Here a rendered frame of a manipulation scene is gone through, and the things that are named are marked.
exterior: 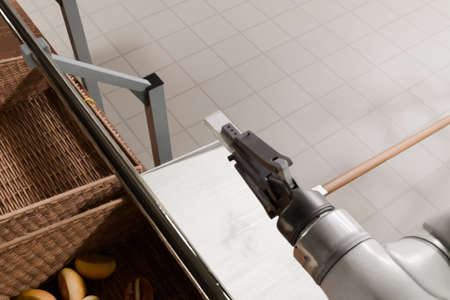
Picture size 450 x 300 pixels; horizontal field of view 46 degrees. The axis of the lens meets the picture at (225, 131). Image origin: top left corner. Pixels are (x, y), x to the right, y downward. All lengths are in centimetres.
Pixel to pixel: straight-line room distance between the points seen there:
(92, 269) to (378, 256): 81
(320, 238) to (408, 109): 196
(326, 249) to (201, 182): 72
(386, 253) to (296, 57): 212
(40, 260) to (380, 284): 86
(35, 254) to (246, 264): 47
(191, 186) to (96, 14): 188
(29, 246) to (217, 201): 44
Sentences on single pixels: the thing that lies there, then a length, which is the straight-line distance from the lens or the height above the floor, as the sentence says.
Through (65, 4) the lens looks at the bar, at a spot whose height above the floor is 90.
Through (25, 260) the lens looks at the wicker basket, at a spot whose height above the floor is 73.
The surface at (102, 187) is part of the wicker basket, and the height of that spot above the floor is 74.
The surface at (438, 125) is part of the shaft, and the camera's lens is 202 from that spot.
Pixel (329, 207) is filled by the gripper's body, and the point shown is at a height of 123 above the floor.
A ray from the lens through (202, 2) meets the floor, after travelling 304.
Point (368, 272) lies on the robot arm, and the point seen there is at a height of 125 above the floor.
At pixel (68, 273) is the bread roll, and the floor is 65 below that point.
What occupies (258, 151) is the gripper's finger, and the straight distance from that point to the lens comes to 70.
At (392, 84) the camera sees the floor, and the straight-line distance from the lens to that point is 267.
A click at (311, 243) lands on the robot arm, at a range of 65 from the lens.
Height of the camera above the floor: 180
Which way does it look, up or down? 50 degrees down
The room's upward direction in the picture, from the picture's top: straight up
